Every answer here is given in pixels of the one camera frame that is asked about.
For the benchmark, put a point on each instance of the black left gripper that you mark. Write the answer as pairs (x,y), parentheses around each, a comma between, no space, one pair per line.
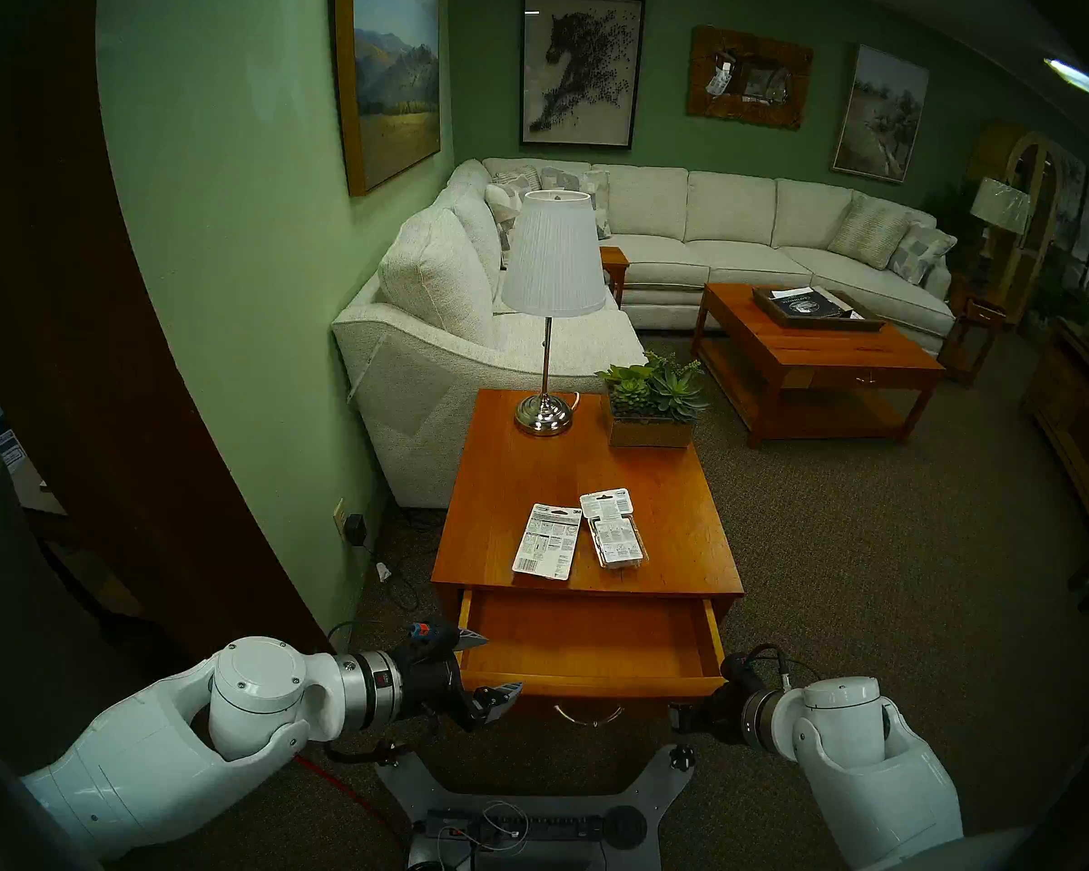
(431,683)

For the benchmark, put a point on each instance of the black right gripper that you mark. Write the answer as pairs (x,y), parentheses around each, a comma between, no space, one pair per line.
(721,710)

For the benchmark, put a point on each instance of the large Command hooks card package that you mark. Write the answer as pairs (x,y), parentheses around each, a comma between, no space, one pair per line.
(547,541)

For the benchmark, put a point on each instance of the small clear Command blister package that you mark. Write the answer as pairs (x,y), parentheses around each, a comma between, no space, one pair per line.
(613,524)

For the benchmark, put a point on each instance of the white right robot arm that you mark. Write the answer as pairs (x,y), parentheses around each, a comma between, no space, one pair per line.
(853,751)

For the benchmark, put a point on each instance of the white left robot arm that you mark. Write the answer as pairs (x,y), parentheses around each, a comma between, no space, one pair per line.
(145,751)

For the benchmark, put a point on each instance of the black base knob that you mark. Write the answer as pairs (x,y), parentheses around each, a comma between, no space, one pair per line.
(682,757)
(388,749)

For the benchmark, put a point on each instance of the black round disk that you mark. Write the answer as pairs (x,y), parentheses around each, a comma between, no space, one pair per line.
(624,827)

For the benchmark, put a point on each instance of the black power strip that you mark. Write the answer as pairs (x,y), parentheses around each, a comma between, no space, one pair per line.
(554,824)

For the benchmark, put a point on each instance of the black power adapter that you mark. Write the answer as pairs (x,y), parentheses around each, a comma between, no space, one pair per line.
(356,528)

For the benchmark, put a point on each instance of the orange wooden end table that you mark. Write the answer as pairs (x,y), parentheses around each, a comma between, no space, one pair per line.
(590,488)

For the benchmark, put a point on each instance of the succulent planter box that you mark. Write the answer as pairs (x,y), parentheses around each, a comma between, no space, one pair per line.
(651,429)

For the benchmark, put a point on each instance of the cream sectional sofa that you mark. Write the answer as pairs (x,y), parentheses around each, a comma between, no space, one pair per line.
(436,379)

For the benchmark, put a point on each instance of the wooden coffee table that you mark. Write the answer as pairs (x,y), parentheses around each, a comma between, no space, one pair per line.
(817,352)

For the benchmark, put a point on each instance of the white shade table lamp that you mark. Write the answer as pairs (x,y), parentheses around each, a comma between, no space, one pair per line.
(554,252)

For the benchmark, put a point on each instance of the small wooden side table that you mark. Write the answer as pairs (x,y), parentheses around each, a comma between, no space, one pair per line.
(615,261)

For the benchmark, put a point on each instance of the dark cover book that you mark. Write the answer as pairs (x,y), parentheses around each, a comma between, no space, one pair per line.
(808,307)

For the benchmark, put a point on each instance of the dark wooden tray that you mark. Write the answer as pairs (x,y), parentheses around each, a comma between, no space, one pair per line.
(862,320)

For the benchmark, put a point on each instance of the grey patterned throw pillow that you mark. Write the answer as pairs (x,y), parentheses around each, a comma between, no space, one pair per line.
(517,181)
(599,202)
(921,252)

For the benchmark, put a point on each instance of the brown wooden door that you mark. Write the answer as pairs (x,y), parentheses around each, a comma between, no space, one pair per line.
(100,379)

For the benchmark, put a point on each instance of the wooden sideboard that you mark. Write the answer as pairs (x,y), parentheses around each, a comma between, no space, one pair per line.
(1080,425)

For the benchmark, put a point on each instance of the dark red end table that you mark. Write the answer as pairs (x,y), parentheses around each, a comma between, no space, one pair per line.
(980,314)

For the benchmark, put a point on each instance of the striped beige throw pillow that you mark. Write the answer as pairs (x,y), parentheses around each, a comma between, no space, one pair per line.
(869,231)

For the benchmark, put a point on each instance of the mountain landscape painting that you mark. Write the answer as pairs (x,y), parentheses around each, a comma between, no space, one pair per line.
(390,80)

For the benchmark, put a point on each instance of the black framed horse picture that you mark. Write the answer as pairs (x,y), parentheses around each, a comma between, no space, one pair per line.
(581,69)

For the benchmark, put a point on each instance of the wood framed mirror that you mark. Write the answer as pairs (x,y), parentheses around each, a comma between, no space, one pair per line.
(749,107)

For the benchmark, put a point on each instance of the arched wooden cabinet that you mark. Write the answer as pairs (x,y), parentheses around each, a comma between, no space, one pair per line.
(1044,211)

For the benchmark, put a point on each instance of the tree landscape painting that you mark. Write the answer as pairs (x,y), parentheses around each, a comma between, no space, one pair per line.
(880,112)

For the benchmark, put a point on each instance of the ceiling light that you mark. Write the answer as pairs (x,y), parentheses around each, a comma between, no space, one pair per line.
(1075,78)

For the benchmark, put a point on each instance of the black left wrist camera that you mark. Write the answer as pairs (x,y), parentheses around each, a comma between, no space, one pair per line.
(426,638)

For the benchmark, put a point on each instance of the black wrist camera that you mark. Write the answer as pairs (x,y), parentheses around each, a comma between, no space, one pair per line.
(426,638)
(742,668)

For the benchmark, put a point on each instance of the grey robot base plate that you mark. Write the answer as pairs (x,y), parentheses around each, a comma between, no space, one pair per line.
(644,787)

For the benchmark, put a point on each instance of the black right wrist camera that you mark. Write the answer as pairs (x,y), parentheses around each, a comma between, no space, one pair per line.
(742,668)

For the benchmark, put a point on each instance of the beige wall outlet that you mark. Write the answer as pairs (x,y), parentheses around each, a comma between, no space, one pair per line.
(338,518)

